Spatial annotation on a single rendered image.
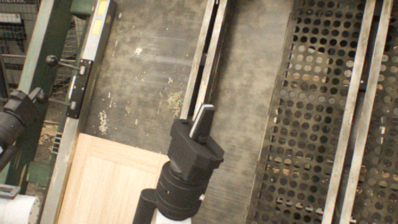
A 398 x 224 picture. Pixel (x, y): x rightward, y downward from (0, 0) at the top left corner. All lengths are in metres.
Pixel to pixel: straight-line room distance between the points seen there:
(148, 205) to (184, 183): 0.09
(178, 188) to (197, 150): 0.08
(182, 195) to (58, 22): 1.02
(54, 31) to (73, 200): 0.62
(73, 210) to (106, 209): 0.13
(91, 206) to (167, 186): 0.65
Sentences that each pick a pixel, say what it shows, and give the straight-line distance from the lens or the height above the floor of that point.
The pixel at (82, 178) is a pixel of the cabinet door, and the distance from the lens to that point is 1.31.
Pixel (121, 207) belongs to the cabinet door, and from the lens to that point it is 1.23.
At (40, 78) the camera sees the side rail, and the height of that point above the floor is 1.44.
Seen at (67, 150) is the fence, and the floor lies 1.26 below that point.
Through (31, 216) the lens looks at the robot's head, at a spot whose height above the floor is 1.41.
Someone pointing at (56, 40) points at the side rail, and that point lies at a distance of 1.54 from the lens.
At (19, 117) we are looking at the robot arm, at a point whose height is 1.41.
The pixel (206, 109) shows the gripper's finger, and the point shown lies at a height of 1.64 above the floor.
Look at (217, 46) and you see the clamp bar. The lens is 1.10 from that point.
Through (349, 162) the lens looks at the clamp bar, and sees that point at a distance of 0.98.
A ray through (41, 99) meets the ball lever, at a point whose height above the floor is 1.44.
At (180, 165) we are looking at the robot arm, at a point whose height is 1.54.
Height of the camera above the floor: 1.89
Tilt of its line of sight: 24 degrees down
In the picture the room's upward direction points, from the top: straight up
